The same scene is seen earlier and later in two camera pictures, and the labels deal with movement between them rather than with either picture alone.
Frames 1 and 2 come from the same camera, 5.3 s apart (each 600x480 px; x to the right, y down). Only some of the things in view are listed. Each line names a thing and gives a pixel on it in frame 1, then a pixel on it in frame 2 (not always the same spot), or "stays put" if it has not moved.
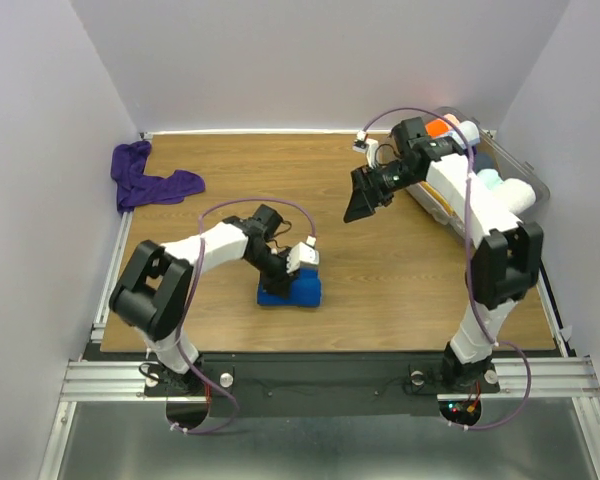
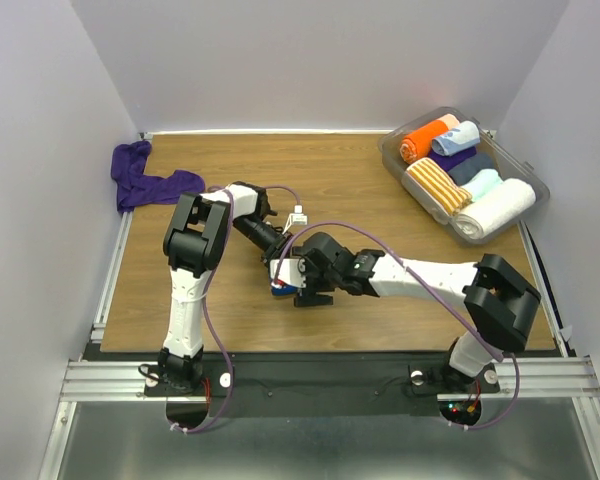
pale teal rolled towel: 490,177 stays put
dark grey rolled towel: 484,160 stays put
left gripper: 280,282 -> 276,249
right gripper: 367,193 -> 309,297
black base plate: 316,385 stays put
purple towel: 136,187 stays put
